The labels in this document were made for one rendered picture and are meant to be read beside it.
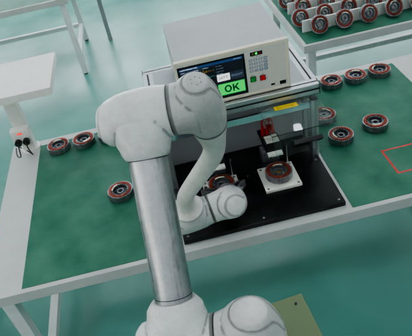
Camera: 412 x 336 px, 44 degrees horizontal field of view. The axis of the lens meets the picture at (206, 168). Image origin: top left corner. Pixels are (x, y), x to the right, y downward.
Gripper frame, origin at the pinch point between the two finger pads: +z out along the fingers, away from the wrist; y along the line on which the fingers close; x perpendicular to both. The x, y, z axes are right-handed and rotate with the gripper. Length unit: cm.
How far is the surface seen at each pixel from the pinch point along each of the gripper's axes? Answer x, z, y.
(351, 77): 28, 53, 80
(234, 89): 36.8, -6.3, 12.7
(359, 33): 51, 99, 106
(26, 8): 140, 254, -113
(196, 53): 53, -10, 1
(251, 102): 30.3, -5.8, 18.0
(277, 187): -5.5, -3.7, 21.7
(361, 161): -5, 4, 60
